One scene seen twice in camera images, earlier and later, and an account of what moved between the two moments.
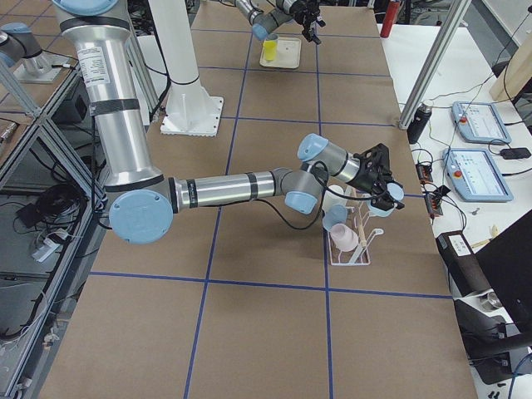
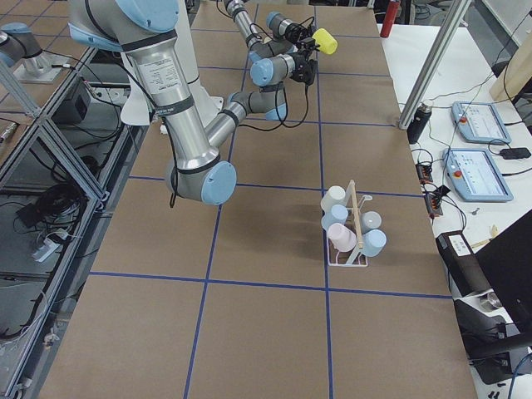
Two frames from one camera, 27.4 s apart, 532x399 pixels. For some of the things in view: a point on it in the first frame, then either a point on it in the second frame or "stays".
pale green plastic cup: (332, 199) stays
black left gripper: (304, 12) → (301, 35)
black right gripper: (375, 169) → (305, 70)
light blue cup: (396, 192) → (373, 242)
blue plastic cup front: (334, 215) stays
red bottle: (390, 18) stays
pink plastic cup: (343, 238) stays
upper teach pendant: (479, 122) stays
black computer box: (467, 273) stays
